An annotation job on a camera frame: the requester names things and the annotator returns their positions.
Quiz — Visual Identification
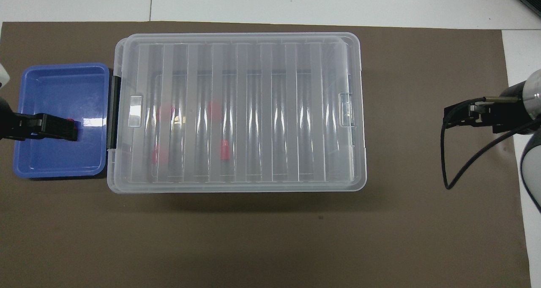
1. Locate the brown table mat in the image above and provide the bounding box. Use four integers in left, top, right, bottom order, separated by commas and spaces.
0, 21, 532, 288

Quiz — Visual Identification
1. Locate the clear ribbed box lid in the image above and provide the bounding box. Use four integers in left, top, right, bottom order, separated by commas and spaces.
108, 32, 367, 194

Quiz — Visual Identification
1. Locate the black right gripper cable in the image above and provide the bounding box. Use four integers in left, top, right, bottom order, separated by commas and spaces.
441, 96, 541, 190

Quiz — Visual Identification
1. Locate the black box latch handle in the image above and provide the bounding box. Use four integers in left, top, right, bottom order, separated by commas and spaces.
108, 75, 122, 150

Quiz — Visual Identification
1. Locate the clear plastic storage box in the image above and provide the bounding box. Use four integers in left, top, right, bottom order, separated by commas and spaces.
107, 33, 364, 193

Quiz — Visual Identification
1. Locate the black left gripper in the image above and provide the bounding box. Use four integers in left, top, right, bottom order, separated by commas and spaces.
0, 111, 79, 141

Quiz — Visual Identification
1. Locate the blue plastic tray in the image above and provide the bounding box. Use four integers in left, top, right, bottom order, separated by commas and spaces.
13, 63, 111, 179

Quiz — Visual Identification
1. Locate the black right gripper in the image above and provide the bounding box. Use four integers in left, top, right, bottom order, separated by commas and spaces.
444, 82, 535, 134

